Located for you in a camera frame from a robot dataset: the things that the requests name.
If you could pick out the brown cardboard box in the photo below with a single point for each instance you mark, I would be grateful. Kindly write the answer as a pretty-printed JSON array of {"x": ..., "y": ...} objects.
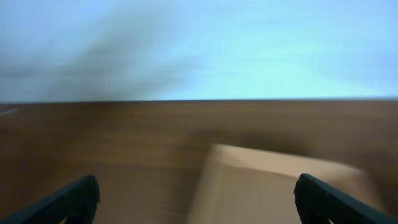
[{"x": 248, "y": 186}]

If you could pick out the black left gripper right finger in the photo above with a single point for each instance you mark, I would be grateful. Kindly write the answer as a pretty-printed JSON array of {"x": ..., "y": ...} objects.
[{"x": 319, "y": 203}]

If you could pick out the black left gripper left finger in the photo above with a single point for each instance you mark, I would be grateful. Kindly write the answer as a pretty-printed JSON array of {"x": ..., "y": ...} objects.
[{"x": 75, "y": 203}]

